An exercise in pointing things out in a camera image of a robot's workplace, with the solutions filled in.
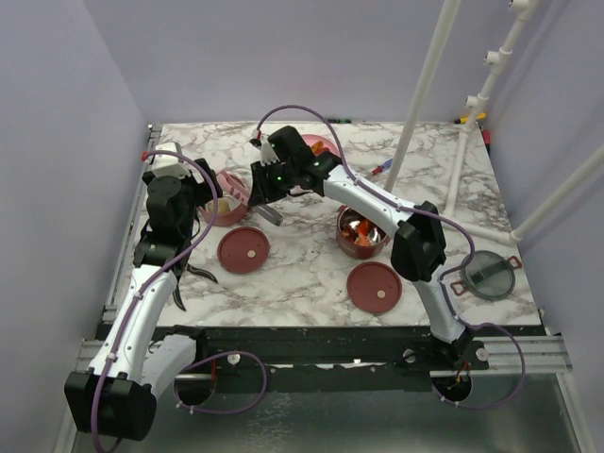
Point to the dark red steel lunch pot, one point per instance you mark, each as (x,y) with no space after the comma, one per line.
(347,223)

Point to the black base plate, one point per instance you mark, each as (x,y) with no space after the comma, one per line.
(330,359)

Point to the white pipe frame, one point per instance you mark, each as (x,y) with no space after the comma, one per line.
(496,61)

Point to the yellow brown food piece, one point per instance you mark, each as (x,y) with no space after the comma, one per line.
(318,148)

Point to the aluminium table edge rail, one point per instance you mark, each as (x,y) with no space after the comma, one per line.
(131,224)

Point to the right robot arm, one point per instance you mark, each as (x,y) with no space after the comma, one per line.
(418,252)

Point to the black pliers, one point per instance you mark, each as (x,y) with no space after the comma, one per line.
(193,276)

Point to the pink steel lunch pot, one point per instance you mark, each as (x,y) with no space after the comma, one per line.
(237,191)

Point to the red white shrimp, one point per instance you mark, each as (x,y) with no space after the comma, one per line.
(362,239)

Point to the white steamed bun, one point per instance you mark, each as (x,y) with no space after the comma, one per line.
(222,206)

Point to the red blue screwdriver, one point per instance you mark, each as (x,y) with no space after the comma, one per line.
(383,167)

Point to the transparent grey pot lid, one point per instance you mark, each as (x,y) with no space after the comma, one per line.
(488,276)

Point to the pink food plate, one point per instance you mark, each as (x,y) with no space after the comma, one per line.
(311,139)

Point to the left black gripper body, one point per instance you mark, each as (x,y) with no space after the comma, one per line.
(200,193)

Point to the dark pink round lid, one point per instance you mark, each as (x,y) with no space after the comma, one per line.
(243,250)

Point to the pink food tongs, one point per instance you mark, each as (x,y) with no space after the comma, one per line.
(267,213)

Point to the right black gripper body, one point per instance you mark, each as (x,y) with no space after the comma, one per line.
(275,181)

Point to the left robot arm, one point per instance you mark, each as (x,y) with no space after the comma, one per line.
(117,395)

